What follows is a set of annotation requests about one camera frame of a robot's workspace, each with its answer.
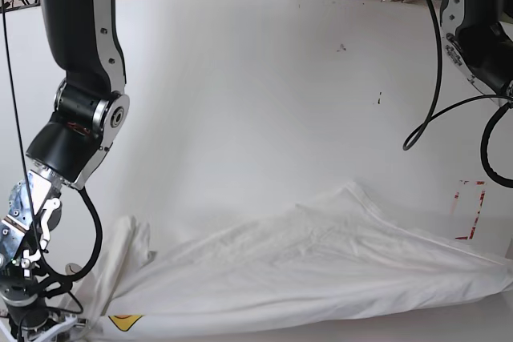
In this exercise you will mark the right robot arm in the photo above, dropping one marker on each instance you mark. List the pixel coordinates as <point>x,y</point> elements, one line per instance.
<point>90,106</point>

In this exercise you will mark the white printed T-shirt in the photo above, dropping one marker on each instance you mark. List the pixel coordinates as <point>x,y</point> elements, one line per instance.
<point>336,258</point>

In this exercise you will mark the left table grommet hole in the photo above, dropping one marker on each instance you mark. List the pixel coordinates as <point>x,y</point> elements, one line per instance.
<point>72,269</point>

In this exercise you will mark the red tape rectangle marking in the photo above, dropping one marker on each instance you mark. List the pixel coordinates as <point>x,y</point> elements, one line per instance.
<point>466,208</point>

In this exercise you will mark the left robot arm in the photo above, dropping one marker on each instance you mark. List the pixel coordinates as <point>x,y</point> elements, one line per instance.
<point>479,47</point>

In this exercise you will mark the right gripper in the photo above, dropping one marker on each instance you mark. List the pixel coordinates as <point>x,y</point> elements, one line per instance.
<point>34,211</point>

